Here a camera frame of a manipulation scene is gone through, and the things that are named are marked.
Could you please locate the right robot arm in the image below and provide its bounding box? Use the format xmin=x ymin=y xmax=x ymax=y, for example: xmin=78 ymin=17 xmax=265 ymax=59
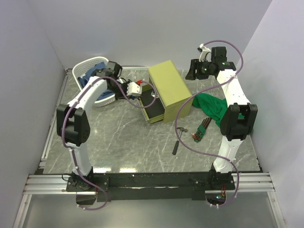
xmin=185 ymin=44 xmax=258 ymax=173

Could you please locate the olive green tool chest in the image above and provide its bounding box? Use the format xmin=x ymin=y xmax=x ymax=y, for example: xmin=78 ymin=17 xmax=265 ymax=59
xmin=139 ymin=60 xmax=192 ymax=124

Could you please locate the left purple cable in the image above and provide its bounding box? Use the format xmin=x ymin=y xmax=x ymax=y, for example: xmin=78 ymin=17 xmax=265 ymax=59
xmin=61 ymin=76 xmax=158 ymax=211

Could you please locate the green cloth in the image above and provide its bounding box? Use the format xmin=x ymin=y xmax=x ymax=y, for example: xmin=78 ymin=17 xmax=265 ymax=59
xmin=191 ymin=93 xmax=255 ymax=135

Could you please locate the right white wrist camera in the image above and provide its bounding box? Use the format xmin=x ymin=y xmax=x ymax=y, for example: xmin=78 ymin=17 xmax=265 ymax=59
xmin=197 ymin=44 xmax=211 ymax=62

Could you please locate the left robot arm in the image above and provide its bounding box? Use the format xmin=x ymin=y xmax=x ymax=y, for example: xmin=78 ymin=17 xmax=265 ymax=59
xmin=57 ymin=61 xmax=127 ymax=191

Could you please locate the blue cloth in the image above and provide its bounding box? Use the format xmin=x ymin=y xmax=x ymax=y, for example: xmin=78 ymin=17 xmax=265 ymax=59
xmin=78 ymin=62 xmax=114 ymax=101

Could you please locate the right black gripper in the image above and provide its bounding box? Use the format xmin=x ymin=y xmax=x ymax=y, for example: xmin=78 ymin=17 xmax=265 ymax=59
xmin=185 ymin=59 xmax=212 ymax=80

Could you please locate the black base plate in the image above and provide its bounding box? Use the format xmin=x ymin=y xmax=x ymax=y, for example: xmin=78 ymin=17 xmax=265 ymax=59
xmin=66 ymin=171 xmax=235 ymax=204

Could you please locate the black handled hammer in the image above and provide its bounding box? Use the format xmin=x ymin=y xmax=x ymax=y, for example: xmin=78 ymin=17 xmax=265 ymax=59
xmin=172 ymin=127 xmax=188 ymax=155

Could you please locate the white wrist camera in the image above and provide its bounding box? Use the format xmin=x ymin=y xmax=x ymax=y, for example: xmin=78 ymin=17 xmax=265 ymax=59
xmin=126 ymin=82 xmax=143 ymax=99
xmin=197 ymin=44 xmax=211 ymax=62

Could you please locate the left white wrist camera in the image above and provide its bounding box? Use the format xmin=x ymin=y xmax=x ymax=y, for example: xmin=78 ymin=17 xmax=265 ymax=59
xmin=126 ymin=82 xmax=143 ymax=99

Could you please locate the aluminium frame rail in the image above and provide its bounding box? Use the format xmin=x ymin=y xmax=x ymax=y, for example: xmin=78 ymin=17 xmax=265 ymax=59
xmin=13 ymin=68 xmax=74 ymax=228

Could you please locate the white plastic basket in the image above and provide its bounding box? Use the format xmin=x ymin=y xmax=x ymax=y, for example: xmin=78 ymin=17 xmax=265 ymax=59
xmin=72 ymin=57 xmax=115 ymax=107

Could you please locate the hex key set green holder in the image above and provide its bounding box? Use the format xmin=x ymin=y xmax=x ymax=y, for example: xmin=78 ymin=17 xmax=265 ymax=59
xmin=191 ymin=117 xmax=212 ymax=143

